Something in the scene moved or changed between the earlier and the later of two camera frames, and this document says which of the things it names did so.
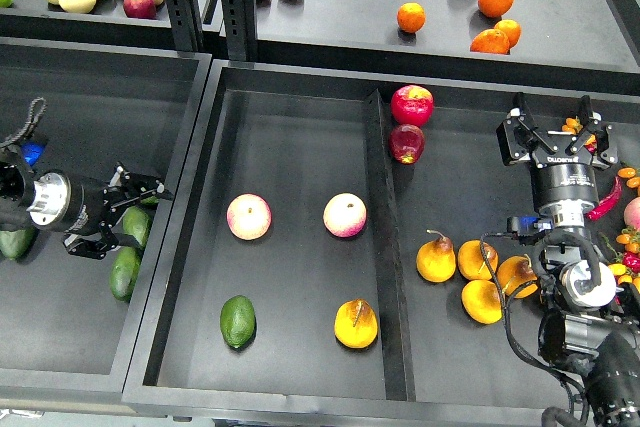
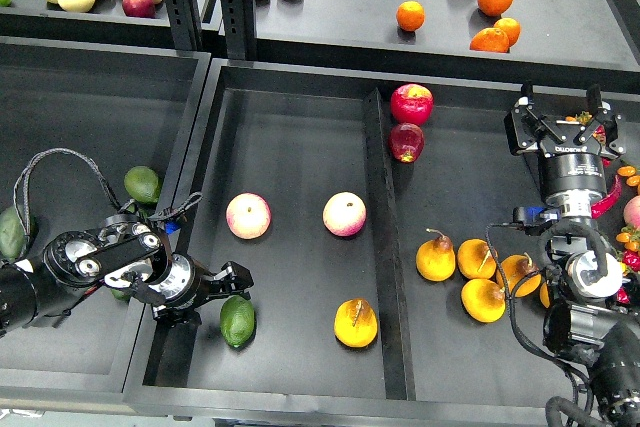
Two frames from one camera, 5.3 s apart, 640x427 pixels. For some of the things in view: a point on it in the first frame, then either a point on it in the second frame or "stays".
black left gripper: (69, 204) to (187, 284)
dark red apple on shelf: (139, 4) stays
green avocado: (237, 321) stays
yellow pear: (355, 324) stays
